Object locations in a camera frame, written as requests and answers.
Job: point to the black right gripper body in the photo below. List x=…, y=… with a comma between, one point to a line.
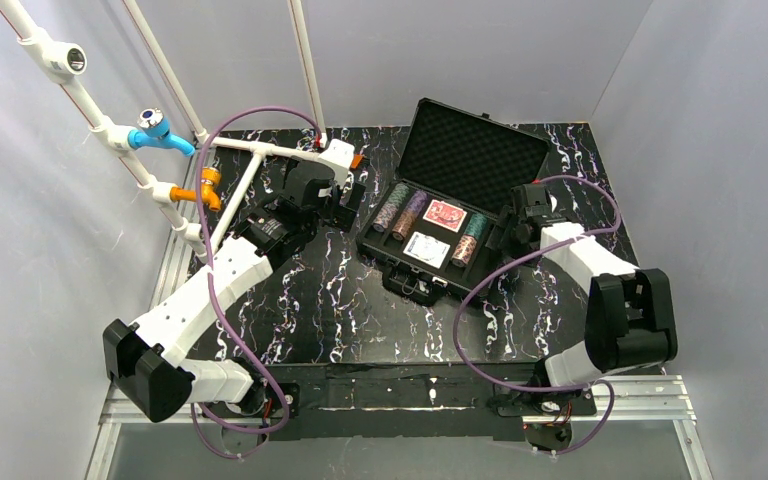
x=509, y=227

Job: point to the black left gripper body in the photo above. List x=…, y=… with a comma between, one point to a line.
x=345, y=204

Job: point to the orange poker chip stack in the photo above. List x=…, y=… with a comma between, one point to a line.
x=464, y=251

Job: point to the green poker chip stack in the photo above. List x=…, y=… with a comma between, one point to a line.
x=390, y=207

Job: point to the red playing card deck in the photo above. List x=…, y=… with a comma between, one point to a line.
x=445, y=215

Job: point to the blue playing card deck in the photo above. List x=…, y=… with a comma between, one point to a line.
x=427, y=249

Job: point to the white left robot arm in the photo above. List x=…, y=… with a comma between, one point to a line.
x=147, y=359

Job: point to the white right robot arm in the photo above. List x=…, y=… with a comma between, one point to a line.
x=629, y=321

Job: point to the black poker set case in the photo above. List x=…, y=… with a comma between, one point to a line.
x=466, y=160

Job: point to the teal poker chip stack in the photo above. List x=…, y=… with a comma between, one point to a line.
x=476, y=226

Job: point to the small orange block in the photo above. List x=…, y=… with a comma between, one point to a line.
x=356, y=161

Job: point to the purple poker chip stack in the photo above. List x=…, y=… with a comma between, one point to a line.
x=409, y=215

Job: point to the orange plastic faucet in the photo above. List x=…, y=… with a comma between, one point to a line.
x=210, y=179

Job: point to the blue plastic faucet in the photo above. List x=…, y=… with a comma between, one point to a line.
x=154, y=131

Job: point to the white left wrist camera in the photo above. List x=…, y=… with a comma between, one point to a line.
x=339, y=156

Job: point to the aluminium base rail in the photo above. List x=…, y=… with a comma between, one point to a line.
x=468, y=398

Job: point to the white PVC pipe frame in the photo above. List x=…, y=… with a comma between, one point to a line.
x=63, y=63

